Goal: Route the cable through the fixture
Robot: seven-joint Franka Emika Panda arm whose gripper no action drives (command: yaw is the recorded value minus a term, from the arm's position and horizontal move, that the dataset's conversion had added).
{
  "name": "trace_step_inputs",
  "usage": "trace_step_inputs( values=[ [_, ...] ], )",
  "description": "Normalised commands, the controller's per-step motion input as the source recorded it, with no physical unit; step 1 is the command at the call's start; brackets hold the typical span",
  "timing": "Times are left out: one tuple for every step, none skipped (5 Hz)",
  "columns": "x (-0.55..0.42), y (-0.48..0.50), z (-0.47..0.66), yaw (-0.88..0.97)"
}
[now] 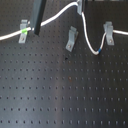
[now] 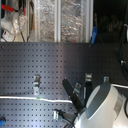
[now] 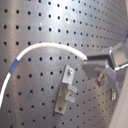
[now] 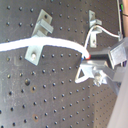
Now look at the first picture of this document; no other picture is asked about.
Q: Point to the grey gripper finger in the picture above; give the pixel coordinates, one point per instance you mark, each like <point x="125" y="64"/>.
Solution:
<point x="81" y="6"/>

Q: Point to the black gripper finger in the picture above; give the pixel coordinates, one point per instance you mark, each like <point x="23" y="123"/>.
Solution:
<point x="37" y="14"/>

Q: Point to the grey left cable clip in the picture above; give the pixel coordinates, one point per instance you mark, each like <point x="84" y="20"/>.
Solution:
<point x="23" y="27"/>

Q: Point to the grey cable clip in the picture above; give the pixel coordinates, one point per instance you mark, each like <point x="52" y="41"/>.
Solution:
<point x="73" y="33"/>
<point x="23" y="27"/>
<point x="108" y="29"/>

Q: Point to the grey middle cable clip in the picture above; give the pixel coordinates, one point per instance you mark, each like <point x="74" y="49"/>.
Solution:
<point x="73" y="33"/>

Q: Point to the grey right cable clip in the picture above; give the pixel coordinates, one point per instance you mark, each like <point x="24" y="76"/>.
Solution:
<point x="108" y="29"/>

